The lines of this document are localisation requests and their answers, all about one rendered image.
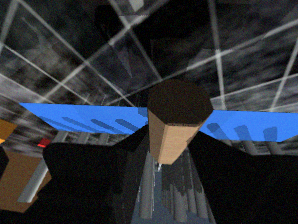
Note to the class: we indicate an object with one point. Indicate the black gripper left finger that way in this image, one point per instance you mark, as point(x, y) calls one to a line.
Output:
point(122, 164)

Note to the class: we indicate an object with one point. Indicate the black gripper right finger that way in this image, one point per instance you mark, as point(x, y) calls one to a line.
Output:
point(235, 182)

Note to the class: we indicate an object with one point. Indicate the orange rectangular bar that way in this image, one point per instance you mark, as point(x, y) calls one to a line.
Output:
point(6, 129)

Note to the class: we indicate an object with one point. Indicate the blue flat strip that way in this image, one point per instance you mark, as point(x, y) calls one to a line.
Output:
point(222, 124)

